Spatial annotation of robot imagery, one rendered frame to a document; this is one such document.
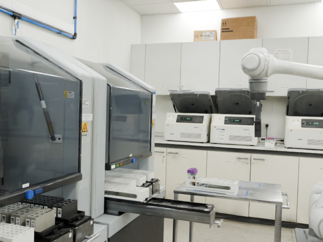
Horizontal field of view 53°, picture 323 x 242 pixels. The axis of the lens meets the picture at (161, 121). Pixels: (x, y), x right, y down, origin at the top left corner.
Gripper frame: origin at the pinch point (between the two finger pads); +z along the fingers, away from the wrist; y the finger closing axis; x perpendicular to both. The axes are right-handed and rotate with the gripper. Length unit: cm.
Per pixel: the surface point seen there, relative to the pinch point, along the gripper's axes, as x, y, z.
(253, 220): 2, 220, 123
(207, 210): 22.6, -15.8, 35.3
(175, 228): 45, 15, 58
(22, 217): 84, -66, 26
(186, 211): 32, -16, 37
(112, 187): 73, -11, 29
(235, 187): 11.3, 16.7, 32.3
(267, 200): -5.4, 12.9, 37.0
